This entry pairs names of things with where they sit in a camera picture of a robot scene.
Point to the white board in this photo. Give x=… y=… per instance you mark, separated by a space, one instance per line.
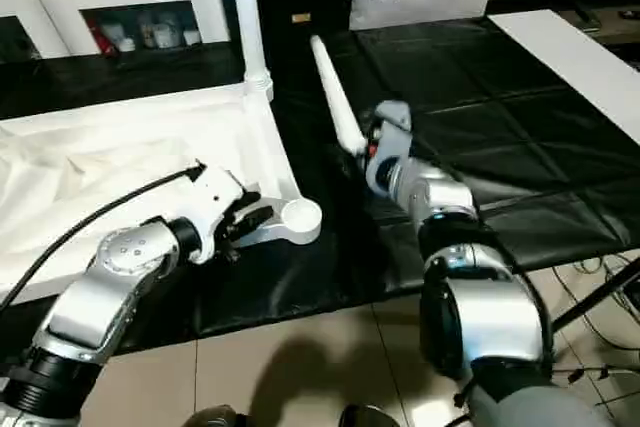
x=580 y=62

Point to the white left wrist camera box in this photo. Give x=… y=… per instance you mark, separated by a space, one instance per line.
x=220 y=197

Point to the white plastic table leg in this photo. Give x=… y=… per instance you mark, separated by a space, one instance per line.
x=250 y=17
x=338 y=97

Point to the white plastic table top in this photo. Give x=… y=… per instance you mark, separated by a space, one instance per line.
x=120 y=167

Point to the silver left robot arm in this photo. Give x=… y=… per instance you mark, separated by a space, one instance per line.
x=90 y=297

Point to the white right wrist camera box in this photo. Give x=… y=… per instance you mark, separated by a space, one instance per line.
x=392 y=129

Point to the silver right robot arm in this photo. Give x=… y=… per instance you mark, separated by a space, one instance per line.
x=470 y=267

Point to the black work mat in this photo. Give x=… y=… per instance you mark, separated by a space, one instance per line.
x=500 y=127

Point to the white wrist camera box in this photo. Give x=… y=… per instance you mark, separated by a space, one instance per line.
x=392 y=129
x=220 y=197

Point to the black stand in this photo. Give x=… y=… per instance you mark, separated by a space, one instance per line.
x=600 y=297

